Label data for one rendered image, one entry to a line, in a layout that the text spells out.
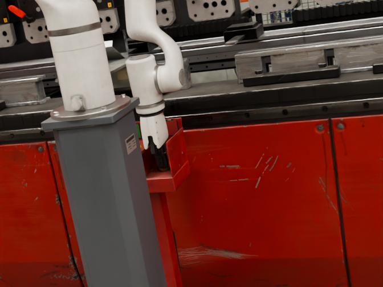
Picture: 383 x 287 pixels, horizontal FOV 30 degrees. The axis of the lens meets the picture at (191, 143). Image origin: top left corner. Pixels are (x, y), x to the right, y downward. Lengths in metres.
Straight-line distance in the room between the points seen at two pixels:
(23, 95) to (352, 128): 1.18
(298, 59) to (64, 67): 0.90
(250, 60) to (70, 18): 0.85
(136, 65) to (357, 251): 0.92
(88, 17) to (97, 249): 0.54
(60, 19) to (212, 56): 1.08
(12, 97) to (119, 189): 1.10
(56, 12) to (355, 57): 1.02
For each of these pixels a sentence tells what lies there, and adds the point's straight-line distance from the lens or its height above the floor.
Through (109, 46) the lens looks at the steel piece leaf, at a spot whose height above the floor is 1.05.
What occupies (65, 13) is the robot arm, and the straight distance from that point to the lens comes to 1.61.
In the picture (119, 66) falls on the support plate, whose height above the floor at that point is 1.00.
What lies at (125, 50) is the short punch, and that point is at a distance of 2.45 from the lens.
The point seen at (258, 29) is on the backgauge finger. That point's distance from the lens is 2.52.
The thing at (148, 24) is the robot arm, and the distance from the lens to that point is 2.02.
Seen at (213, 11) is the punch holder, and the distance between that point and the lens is 2.29.
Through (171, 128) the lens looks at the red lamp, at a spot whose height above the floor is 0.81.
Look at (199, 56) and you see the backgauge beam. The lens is 2.62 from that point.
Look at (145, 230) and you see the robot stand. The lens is 1.74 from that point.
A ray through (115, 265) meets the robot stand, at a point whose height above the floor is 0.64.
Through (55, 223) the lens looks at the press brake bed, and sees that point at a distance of 2.62.
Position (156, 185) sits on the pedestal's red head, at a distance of 2.07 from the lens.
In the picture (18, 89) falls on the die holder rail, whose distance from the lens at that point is 2.65.
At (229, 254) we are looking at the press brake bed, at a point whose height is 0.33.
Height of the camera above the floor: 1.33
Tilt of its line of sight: 15 degrees down
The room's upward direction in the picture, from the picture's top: 10 degrees counter-clockwise
